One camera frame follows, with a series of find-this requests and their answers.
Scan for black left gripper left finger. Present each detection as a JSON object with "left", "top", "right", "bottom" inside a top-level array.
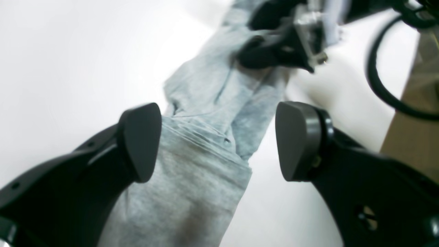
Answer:
[{"left": 0, "top": 103, "right": 162, "bottom": 247}]

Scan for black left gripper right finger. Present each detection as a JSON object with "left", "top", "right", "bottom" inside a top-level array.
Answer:
[{"left": 275, "top": 101, "right": 439, "bottom": 247}]

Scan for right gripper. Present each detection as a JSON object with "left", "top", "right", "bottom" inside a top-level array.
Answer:
[{"left": 237, "top": 0, "right": 343, "bottom": 74}]

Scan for grey T-shirt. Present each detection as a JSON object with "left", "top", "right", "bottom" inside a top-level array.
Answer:
[{"left": 98, "top": 0, "right": 290, "bottom": 247}]

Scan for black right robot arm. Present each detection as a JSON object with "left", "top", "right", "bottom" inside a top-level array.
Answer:
[{"left": 237, "top": 0, "right": 438, "bottom": 73}]

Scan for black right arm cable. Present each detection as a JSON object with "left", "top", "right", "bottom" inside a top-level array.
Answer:
[{"left": 365, "top": 0, "right": 439, "bottom": 121}]

